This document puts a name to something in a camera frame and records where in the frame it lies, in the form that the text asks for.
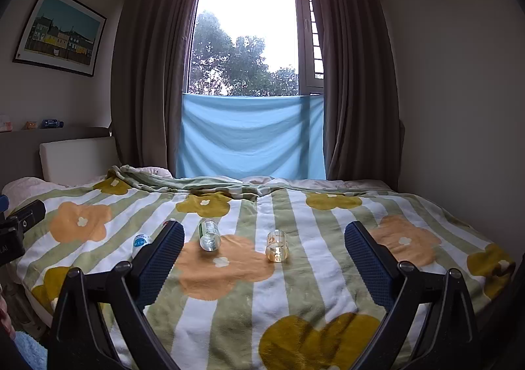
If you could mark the blue plastic bottle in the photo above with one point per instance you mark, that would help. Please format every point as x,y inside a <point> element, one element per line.
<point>52,123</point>

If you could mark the light blue fluffy rug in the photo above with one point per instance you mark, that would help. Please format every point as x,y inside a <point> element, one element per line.
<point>30,351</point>

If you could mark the white headboard cushion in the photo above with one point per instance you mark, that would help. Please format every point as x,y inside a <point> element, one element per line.
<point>78,158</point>

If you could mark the clear glass cup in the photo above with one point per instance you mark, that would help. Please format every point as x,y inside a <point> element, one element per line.
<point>275,246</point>

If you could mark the window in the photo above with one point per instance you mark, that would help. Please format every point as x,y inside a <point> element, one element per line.
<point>250,37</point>

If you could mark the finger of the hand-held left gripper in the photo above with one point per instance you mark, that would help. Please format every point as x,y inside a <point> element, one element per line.
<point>30,212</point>

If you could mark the brown curtain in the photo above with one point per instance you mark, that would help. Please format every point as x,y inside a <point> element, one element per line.
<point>158,74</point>
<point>352,78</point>

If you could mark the clear cup with green label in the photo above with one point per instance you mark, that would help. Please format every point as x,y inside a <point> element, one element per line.
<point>209,235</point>

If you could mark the pink box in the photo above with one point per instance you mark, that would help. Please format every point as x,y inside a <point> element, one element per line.
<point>5,123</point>

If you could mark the clear cup with blue label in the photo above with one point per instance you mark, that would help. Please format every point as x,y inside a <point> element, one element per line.
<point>140,244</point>

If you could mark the light blue hanging cloth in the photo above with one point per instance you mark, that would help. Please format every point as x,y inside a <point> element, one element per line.
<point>250,136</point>

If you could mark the floral striped blanket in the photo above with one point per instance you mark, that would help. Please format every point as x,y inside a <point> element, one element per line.
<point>262,288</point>

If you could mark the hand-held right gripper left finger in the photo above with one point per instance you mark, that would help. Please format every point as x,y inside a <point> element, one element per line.
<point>164,259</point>

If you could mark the small orange figurine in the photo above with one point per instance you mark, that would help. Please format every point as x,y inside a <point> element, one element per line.
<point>31,124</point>

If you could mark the person's left forearm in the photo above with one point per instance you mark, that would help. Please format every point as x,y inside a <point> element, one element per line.
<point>5,316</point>

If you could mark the grey headboard ledge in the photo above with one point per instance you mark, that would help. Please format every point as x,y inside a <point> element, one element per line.
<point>24,148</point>

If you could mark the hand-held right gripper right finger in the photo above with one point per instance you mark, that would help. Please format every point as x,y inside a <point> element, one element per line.
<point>365,259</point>

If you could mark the framed picture of houses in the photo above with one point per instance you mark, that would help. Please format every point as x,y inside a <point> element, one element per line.
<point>59,31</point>

